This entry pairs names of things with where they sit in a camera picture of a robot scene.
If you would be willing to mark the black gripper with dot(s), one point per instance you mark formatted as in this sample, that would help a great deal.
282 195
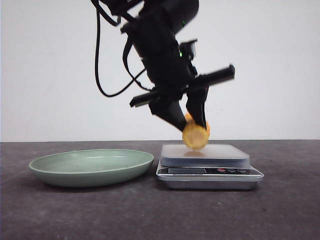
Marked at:
169 67

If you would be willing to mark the yellow corn cob piece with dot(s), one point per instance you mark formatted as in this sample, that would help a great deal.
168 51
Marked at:
195 136

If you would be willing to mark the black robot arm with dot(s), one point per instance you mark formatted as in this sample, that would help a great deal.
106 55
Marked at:
180 13

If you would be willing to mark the silver digital kitchen scale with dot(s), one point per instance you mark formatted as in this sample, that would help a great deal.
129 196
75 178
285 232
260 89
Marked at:
216 166

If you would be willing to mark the green shallow plate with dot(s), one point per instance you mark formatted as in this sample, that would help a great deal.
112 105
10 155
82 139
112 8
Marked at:
91 167

